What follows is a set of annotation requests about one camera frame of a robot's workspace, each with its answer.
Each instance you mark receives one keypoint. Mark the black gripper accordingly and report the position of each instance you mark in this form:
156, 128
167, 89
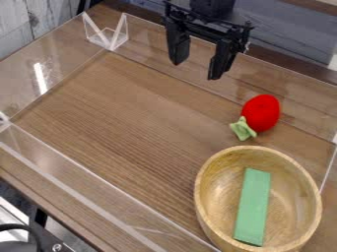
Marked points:
210, 19

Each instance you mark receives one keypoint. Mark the green rectangular block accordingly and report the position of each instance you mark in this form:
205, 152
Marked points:
251, 214

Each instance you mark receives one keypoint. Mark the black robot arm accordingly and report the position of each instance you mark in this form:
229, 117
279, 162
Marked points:
209, 20

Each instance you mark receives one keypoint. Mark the brown wooden bowl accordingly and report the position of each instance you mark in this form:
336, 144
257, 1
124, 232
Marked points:
294, 202

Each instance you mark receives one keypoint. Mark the red plush strawberry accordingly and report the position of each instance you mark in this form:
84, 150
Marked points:
259, 116

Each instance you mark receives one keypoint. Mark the clear acrylic front panel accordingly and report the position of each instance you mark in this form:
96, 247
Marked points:
104, 214

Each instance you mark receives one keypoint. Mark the black table leg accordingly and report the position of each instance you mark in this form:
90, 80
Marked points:
40, 217

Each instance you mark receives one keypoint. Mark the clear acrylic corner bracket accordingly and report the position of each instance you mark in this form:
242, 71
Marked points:
107, 38

